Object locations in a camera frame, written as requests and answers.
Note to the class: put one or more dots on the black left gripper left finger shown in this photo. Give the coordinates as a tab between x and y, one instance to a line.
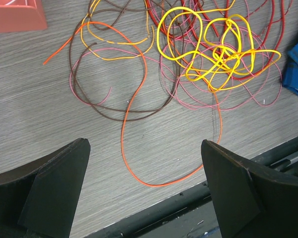
39	199

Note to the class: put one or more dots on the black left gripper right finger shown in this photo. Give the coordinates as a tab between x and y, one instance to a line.
250	199

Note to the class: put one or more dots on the orange plastic tray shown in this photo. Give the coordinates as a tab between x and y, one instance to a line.
22	15

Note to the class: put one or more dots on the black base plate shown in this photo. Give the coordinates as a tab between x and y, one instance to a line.
191	213

